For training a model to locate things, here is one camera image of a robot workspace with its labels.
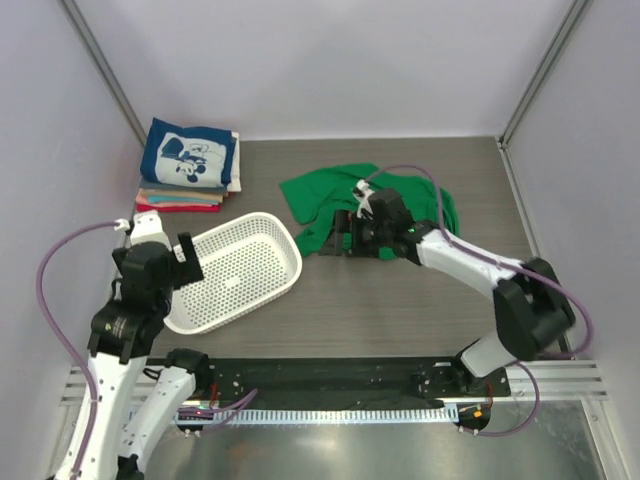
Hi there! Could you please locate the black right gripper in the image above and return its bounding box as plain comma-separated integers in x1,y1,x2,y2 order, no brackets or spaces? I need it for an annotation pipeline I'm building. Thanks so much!
319,209,392,258

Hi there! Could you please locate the green t shirt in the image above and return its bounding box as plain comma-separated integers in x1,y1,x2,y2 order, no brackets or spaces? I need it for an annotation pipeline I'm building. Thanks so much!
280,163,460,257

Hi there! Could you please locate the white perforated plastic basket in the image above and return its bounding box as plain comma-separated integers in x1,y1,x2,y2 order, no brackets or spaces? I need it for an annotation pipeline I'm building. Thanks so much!
165,212,302,335

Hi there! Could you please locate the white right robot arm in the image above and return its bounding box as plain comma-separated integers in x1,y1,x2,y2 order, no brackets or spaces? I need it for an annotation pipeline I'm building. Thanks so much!
320,182,575,396

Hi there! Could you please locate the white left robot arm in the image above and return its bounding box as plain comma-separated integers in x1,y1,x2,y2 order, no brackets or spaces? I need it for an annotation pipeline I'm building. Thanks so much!
53,233,212,479

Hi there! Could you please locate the red folded t shirt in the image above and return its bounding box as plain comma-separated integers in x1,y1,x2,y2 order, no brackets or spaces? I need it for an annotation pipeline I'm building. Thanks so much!
135,203,220,213

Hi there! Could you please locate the turquoise folded t shirt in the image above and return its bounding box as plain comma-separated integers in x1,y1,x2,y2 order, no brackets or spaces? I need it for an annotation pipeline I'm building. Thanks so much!
144,196,196,205

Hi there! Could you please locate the salmon pink folded t shirt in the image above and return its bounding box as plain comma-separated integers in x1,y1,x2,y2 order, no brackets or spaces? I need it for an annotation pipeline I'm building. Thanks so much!
136,190,226,206

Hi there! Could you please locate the beige folded t shirt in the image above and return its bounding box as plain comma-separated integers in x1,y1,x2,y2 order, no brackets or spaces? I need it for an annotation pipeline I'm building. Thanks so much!
136,188,226,205

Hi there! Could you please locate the white folded t shirt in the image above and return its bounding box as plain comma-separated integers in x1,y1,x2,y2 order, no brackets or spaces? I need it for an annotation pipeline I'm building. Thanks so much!
226,131,242,194

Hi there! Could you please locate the grey teal folded t shirt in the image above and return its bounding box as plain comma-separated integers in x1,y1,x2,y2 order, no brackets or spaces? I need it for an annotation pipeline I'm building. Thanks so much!
140,178,228,195

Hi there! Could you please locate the navy printed folded t shirt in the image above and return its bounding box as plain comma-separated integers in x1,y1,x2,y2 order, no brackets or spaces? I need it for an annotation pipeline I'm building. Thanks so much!
140,118,237,189

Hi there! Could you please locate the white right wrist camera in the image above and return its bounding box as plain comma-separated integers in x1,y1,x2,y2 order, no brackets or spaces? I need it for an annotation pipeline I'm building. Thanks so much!
352,179,374,211

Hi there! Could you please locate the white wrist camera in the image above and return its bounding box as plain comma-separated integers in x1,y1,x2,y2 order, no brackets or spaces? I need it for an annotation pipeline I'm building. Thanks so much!
352,179,374,211
114,210,172,250

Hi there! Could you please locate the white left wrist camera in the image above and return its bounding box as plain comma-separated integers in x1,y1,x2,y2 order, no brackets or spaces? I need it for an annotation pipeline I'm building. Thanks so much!
114,210,172,250

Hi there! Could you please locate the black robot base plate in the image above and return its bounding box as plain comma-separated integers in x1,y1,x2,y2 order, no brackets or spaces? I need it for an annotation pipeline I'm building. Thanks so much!
192,357,511,411

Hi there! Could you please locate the white slotted cable duct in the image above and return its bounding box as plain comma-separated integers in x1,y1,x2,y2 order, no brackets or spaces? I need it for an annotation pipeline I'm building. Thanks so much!
173,405,459,426

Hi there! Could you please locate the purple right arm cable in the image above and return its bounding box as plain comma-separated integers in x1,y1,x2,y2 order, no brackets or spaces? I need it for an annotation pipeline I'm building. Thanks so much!
355,164,596,440

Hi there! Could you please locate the left aluminium corner post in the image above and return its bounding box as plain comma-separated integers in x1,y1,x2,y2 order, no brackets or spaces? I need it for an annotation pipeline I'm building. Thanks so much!
57,0,146,145

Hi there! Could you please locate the aluminium corner post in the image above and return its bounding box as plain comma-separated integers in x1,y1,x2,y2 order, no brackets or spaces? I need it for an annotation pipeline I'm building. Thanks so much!
57,0,146,145
496,0,593,150

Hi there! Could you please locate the right aluminium corner post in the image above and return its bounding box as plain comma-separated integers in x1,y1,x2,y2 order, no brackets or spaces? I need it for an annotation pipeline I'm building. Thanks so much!
496,0,593,150

